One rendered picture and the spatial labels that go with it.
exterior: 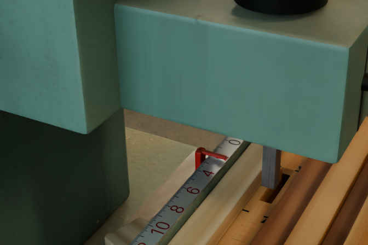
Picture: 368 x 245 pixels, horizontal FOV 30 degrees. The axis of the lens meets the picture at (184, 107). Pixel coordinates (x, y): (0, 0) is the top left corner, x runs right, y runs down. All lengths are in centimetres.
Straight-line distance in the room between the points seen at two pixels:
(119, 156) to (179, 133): 165
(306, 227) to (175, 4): 14
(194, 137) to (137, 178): 155
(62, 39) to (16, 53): 4
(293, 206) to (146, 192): 28
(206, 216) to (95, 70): 11
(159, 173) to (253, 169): 27
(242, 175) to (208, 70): 10
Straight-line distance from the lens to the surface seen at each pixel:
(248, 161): 46
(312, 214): 41
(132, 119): 236
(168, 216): 40
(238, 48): 36
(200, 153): 45
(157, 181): 69
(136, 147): 75
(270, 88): 36
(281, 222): 41
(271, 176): 43
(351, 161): 46
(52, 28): 37
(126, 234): 58
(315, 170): 46
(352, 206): 42
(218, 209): 42
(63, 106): 39
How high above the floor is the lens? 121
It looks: 30 degrees down
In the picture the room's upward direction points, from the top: 1 degrees counter-clockwise
